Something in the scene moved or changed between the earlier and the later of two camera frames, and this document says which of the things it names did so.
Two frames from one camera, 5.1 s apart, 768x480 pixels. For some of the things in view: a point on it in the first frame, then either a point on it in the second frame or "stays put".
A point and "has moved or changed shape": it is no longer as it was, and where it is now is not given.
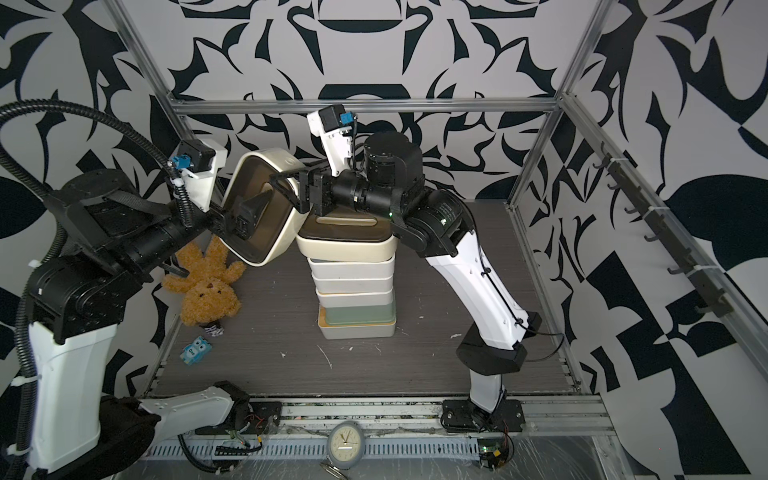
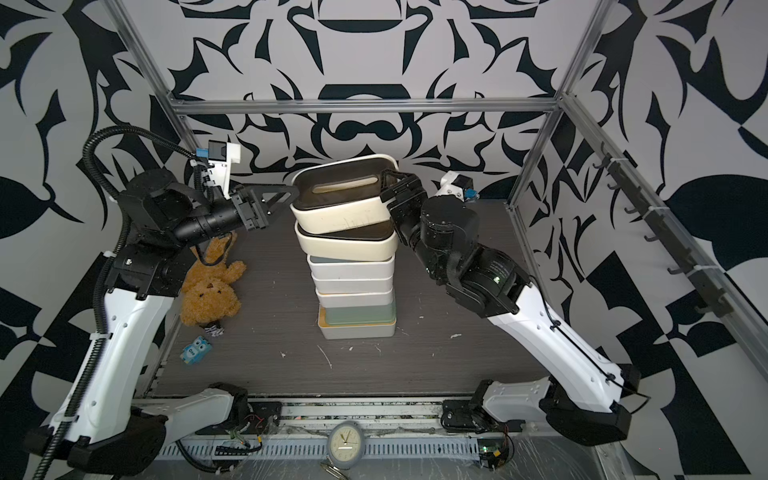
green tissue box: (360, 314) stays put
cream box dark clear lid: (248, 174) has moved or changed shape
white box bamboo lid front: (334, 331) stays put
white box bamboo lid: (352, 282) stays put
